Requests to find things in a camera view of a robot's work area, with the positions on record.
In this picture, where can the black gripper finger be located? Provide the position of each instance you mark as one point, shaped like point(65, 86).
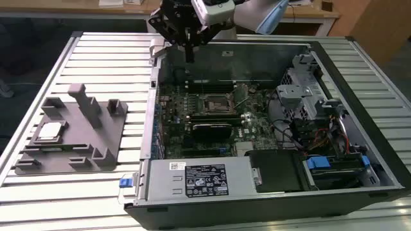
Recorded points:
point(162, 22)
point(209, 33)

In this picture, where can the silver CPU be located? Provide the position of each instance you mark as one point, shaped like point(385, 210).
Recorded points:
point(51, 131)

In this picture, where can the CPU socket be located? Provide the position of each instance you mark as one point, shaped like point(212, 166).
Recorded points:
point(216, 103)

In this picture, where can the silver case latch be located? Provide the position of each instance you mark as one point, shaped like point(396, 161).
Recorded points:
point(157, 45)

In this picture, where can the white case label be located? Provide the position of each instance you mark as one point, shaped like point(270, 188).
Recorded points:
point(228, 53)

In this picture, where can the white box with print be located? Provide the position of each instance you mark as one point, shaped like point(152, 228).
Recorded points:
point(133, 2)

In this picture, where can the wooden desk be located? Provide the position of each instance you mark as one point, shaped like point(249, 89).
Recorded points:
point(113, 10)

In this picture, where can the black RAM slot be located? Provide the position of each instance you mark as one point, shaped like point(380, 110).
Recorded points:
point(212, 85)
point(212, 88)
point(216, 120)
point(216, 116)
point(216, 123)
point(212, 82)

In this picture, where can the coin cell battery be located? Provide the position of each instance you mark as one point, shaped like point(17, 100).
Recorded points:
point(253, 89)

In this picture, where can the metal disk bay cage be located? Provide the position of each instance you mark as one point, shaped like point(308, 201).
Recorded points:
point(294, 92)

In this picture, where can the small brown box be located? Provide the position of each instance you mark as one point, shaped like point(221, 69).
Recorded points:
point(328, 6)

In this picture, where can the black graphics card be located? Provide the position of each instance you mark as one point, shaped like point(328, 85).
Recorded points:
point(212, 132)

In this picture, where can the green motherboard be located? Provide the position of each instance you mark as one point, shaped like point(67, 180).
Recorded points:
point(264, 130)

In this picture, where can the small silver heat sink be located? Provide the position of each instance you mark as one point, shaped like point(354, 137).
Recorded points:
point(245, 148)

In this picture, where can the black expansion slot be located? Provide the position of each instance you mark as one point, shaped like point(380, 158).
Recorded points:
point(201, 152)

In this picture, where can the wooden cabinet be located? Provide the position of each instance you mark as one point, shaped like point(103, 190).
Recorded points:
point(380, 29)

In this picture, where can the grey stand foot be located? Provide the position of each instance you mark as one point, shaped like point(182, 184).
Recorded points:
point(6, 92)

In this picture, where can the grey parts rack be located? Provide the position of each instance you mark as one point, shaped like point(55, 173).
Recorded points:
point(81, 149)

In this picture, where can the green RAM stick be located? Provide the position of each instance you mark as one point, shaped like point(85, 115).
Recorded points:
point(69, 145)

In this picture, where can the silver power supply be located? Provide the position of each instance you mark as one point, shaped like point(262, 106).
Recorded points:
point(161, 178)

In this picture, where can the hard disk in blue carrier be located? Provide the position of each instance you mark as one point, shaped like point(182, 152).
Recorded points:
point(318, 164)

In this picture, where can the blue power supply latch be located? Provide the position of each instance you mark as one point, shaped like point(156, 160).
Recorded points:
point(125, 183)

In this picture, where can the black PC case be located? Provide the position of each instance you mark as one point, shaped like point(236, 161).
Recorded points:
point(225, 216)

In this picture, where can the white black-faced wrist camera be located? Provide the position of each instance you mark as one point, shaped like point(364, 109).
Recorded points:
point(216, 13)

